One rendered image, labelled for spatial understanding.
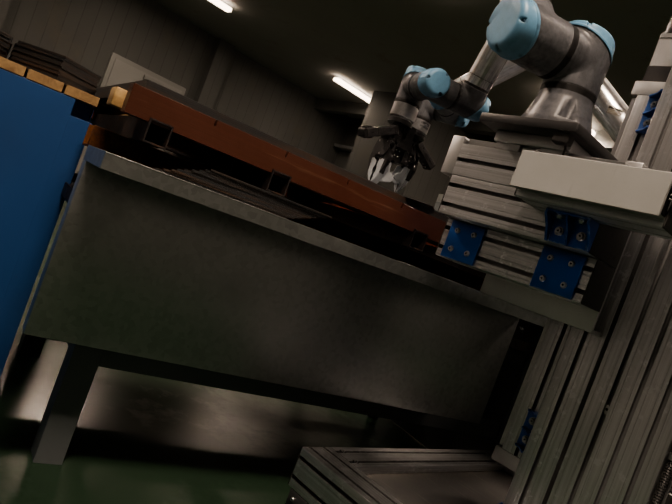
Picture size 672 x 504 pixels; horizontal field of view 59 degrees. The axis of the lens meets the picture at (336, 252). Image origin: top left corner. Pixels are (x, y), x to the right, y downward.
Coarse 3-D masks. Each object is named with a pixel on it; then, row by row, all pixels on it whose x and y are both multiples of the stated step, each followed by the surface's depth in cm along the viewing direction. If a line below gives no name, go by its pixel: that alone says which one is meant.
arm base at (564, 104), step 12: (552, 84) 122; (564, 84) 121; (540, 96) 124; (552, 96) 121; (564, 96) 120; (576, 96) 120; (588, 96) 121; (528, 108) 127; (540, 108) 121; (552, 108) 120; (564, 108) 119; (576, 108) 120; (588, 108) 121; (564, 120) 119; (576, 120) 119; (588, 120) 121
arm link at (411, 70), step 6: (414, 66) 167; (408, 72) 167; (414, 72) 166; (402, 78) 170; (408, 78) 165; (402, 84) 168; (402, 90) 167; (408, 90) 164; (396, 96) 169; (402, 96) 167; (408, 96) 166; (408, 102) 166; (414, 102) 166; (420, 102) 168
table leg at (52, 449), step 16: (80, 352) 128; (96, 352) 130; (64, 368) 129; (80, 368) 129; (96, 368) 130; (64, 384) 128; (80, 384) 129; (64, 400) 128; (80, 400) 130; (48, 416) 128; (64, 416) 129; (48, 432) 128; (64, 432) 130; (32, 448) 132; (48, 448) 129; (64, 448) 130
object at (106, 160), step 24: (120, 168) 100; (144, 168) 102; (168, 192) 105; (192, 192) 107; (240, 216) 113; (264, 216) 115; (312, 240) 122; (336, 240) 125; (384, 264) 132; (456, 288) 144; (504, 312) 154; (528, 312) 159
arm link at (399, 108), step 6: (396, 102) 168; (402, 102) 166; (396, 108) 167; (402, 108) 166; (408, 108) 166; (414, 108) 167; (390, 114) 169; (396, 114) 167; (402, 114) 166; (408, 114) 166; (414, 114) 167; (408, 120) 167; (414, 120) 169
